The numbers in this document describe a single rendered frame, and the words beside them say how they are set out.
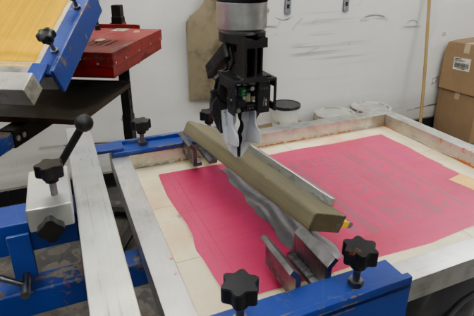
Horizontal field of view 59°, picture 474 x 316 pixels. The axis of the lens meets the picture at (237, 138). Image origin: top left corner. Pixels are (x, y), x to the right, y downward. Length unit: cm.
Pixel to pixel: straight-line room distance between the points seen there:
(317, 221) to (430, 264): 17
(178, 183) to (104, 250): 35
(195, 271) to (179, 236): 9
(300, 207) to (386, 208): 27
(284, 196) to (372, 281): 17
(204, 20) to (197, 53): 20
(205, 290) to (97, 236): 17
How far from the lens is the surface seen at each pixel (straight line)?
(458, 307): 91
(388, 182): 94
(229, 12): 61
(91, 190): 72
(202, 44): 271
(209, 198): 83
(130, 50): 165
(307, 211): 61
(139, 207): 75
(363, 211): 82
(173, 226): 75
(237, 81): 60
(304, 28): 310
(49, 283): 75
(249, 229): 74
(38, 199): 65
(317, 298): 55
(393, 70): 370
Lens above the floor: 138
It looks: 22 degrees down
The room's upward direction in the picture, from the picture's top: straight up
